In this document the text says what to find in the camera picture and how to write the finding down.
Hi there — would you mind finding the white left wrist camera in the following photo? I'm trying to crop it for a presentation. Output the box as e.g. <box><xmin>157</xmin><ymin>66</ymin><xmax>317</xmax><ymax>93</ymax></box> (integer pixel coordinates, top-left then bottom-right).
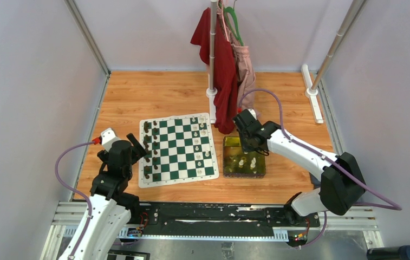
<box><xmin>100</xmin><ymin>128</ymin><xmax>121</xmax><ymax>152</ymax></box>

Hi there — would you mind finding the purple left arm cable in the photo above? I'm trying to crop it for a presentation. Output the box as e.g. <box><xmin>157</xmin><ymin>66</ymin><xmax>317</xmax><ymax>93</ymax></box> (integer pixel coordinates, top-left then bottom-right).
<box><xmin>54</xmin><ymin>140</ymin><xmax>101</xmax><ymax>260</ymax></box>

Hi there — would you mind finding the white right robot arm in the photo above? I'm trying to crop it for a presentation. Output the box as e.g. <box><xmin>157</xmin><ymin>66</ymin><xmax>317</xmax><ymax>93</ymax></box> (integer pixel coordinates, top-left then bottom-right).
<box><xmin>233</xmin><ymin>109</ymin><xmax>365</xmax><ymax>226</ymax></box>

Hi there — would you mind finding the white rack foot right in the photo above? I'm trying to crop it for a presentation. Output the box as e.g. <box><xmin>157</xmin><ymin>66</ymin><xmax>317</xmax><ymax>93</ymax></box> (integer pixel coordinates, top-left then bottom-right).
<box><xmin>301</xmin><ymin>64</ymin><xmax>324</xmax><ymax>124</ymax></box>

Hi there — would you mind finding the pink hanging garment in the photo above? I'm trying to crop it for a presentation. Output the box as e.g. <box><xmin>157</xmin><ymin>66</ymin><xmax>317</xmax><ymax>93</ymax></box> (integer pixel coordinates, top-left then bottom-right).
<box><xmin>218</xmin><ymin>1</ymin><xmax>260</xmax><ymax>117</ymax></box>

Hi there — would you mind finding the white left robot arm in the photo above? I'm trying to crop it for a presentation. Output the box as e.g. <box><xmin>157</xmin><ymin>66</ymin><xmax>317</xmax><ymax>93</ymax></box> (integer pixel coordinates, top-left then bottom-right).
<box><xmin>59</xmin><ymin>128</ymin><xmax>147</xmax><ymax>259</ymax></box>

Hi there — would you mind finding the yellow tray of white pieces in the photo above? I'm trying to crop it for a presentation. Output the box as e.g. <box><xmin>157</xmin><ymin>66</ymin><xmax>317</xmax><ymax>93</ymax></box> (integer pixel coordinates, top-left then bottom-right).
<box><xmin>223</xmin><ymin>136</ymin><xmax>266</xmax><ymax>179</ymax></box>

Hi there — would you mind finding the green white chess board mat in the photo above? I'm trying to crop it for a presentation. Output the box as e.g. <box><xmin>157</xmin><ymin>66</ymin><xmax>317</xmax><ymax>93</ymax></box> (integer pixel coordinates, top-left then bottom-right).
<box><xmin>138</xmin><ymin>113</ymin><xmax>220</xmax><ymax>189</ymax></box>

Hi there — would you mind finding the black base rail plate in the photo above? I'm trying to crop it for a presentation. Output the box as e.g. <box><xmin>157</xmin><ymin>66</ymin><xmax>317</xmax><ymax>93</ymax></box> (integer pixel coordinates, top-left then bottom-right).
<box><xmin>127</xmin><ymin>201</ymin><xmax>320</xmax><ymax>237</ymax></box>

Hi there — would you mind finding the red hanging garment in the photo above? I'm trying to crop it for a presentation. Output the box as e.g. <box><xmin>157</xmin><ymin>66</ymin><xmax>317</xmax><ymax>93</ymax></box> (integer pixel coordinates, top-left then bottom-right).
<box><xmin>190</xmin><ymin>8</ymin><xmax>238</xmax><ymax>134</ymax></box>

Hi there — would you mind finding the white clothes rack pole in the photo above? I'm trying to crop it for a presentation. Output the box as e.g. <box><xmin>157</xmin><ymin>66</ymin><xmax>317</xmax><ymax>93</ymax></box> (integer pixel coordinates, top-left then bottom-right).
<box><xmin>206</xmin><ymin>0</ymin><xmax>218</xmax><ymax>124</ymax></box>

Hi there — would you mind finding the green clothes hanger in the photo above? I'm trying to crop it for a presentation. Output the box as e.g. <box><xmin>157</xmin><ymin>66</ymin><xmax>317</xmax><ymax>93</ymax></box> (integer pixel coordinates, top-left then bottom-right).
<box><xmin>223</xmin><ymin>1</ymin><xmax>244</xmax><ymax>46</ymax></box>

